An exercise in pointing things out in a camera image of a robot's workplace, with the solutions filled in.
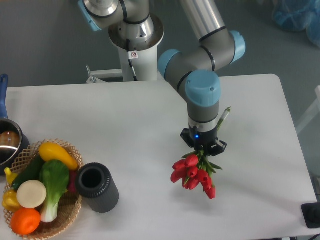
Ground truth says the blue handled saucepan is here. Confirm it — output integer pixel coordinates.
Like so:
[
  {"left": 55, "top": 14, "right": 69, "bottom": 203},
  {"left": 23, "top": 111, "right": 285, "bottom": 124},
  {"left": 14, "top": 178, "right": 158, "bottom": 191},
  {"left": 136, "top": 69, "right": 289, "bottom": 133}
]
[{"left": 0, "top": 74, "right": 30, "bottom": 176}]

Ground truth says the yellow bell pepper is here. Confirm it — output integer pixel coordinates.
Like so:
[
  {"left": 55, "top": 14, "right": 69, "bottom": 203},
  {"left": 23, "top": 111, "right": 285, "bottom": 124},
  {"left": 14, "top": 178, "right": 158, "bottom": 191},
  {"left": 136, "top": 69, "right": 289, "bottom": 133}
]
[{"left": 2, "top": 189, "right": 22, "bottom": 213}]

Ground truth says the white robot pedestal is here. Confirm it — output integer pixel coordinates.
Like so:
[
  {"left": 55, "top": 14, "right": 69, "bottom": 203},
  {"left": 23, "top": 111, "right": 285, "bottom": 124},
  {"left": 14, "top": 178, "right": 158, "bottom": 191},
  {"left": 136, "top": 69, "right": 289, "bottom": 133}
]
[{"left": 85, "top": 14, "right": 177, "bottom": 84}]

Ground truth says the black device at table edge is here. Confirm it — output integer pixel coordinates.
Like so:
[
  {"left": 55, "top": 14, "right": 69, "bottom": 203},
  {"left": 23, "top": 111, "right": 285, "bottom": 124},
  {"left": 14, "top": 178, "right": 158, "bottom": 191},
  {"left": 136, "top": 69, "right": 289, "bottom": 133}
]
[{"left": 301, "top": 202, "right": 320, "bottom": 229}]

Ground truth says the red tulip bouquet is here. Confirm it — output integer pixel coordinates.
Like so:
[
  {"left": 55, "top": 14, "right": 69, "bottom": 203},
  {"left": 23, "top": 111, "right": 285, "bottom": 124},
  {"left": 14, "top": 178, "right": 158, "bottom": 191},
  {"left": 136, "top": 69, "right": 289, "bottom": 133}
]
[{"left": 170, "top": 106, "right": 232, "bottom": 200}]

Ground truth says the yellow squash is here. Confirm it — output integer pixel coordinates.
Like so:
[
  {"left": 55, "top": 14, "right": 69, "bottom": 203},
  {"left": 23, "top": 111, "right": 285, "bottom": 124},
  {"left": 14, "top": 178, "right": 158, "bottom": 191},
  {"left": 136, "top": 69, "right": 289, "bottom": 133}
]
[{"left": 38, "top": 142, "right": 78, "bottom": 171}]

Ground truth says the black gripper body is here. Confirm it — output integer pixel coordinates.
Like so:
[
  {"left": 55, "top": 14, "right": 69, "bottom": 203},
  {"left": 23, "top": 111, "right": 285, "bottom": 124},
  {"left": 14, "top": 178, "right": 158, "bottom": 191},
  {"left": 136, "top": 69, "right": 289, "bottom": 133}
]
[{"left": 188, "top": 126, "right": 218, "bottom": 151}]

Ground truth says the dark grey ribbed vase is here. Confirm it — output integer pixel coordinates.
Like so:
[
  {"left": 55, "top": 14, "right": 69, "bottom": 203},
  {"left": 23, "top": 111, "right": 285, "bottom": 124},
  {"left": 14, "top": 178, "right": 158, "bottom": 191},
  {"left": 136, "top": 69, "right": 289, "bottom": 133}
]
[{"left": 75, "top": 162, "right": 120, "bottom": 213}]

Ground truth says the woven wicker basket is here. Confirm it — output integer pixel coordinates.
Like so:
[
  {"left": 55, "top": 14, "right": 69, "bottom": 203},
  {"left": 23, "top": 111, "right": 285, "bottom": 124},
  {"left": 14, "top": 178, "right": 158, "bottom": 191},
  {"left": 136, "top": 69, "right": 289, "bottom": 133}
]
[{"left": 10, "top": 139, "right": 84, "bottom": 240}]

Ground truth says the red vegetable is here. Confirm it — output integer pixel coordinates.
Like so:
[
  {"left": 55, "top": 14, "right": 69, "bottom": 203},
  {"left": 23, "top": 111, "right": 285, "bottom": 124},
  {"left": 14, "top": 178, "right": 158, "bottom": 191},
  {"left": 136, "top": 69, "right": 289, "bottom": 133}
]
[{"left": 67, "top": 170, "right": 77, "bottom": 194}]

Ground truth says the small yellow fruit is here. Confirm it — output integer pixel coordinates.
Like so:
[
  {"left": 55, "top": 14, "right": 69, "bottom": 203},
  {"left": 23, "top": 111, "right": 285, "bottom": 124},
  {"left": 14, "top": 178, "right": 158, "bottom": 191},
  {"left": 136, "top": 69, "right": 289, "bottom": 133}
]
[{"left": 4, "top": 167, "right": 18, "bottom": 185}]

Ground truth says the white frame at right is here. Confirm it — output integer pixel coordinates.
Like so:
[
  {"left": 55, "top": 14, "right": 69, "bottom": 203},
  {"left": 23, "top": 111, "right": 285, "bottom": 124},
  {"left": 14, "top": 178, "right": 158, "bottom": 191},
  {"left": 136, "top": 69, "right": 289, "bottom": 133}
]
[{"left": 295, "top": 85, "right": 320, "bottom": 135}]

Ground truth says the blue plastic bag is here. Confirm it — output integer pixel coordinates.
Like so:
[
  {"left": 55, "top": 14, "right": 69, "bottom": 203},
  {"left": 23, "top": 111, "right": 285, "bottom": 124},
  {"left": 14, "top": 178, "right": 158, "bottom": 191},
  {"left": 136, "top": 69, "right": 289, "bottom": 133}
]
[{"left": 272, "top": 0, "right": 320, "bottom": 47}]

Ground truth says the orange fruit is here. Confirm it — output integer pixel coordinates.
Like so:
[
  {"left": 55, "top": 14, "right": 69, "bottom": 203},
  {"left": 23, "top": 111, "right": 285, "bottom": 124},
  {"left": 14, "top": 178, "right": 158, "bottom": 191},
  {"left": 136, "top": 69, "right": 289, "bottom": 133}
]
[{"left": 10, "top": 208, "right": 41, "bottom": 235}]

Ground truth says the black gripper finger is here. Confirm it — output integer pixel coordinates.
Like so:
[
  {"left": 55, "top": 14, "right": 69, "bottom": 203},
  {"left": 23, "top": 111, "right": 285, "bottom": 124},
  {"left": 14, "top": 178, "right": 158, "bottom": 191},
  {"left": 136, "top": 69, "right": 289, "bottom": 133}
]
[
  {"left": 204, "top": 140, "right": 228, "bottom": 157},
  {"left": 180, "top": 128, "right": 194, "bottom": 148}
]

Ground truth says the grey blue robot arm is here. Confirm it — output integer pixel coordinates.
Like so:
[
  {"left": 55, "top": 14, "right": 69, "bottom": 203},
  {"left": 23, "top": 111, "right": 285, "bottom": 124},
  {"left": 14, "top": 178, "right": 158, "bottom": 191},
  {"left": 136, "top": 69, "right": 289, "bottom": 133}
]
[{"left": 78, "top": 0, "right": 246, "bottom": 156}]

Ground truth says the black cable on pedestal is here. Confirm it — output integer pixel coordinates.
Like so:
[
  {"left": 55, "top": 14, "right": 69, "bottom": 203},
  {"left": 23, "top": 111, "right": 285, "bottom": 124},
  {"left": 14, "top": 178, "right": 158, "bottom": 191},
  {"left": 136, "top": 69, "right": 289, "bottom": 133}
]
[{"left": 125, "top": 38, "right": 139, "bottom": 82}]

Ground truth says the dark green cucumber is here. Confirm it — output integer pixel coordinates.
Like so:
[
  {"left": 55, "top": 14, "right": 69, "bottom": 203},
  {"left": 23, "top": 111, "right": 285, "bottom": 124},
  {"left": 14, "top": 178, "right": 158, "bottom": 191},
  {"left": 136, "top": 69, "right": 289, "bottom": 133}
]
[{"left": 11, "top": 154, "right": 45, "bottom": 191}]

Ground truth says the green bok choy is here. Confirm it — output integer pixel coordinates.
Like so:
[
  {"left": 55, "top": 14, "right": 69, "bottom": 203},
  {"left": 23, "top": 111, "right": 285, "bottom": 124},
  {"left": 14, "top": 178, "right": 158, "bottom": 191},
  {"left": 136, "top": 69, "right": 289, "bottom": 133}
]
[{"left": 39, "top": 159, "right": 69, "bottom": 223}]

